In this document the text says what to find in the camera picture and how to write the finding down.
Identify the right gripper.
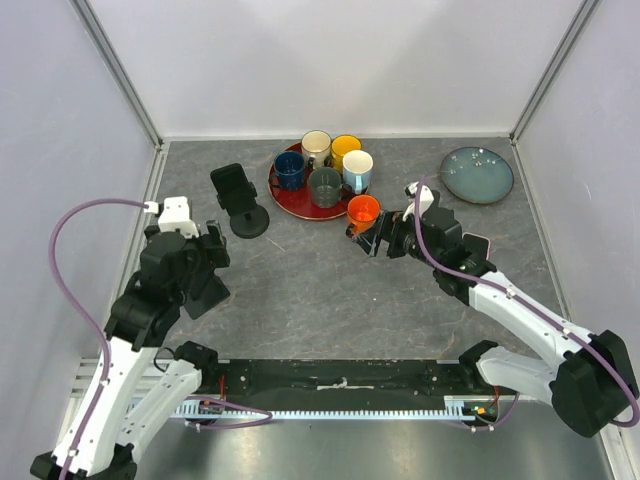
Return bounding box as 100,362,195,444
352,208,441,268

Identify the pink case smartphone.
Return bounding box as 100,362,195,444
462,232,491,260

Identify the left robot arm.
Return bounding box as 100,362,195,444
30,220,230,479

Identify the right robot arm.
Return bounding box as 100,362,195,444
346,205,639,438

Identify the black angled phone stand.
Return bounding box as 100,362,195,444
184,270,230,320

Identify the black round-base phone stand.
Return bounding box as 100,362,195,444
227,202,270,239

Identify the black phone on stand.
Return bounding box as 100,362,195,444
210,163,256,216

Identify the orange mug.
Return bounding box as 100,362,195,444
345,194,381,238

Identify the grey glass mug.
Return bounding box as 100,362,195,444
308,167,352,209

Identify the light blue white mug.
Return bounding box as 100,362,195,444
342,150,374,195

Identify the red round tray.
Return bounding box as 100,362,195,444
268,161,356,221

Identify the yellow mug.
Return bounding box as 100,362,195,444
330,135,362,172

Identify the dark blue mug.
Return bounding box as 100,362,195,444
269,151,306,191

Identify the cream mug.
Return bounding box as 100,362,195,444
301,130,332,170

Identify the blue ceramic plate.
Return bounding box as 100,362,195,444
439,147,515,205

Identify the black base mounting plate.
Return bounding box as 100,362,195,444
202,359,495,412

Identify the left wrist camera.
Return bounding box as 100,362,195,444
144,196,200,239

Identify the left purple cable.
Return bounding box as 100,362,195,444
48,198,161,480

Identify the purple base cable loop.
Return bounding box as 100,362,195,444
184,394,276,431

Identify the slotted cable duct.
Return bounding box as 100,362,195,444
170,398,496,421

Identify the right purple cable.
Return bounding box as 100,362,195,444
412,174,640,432

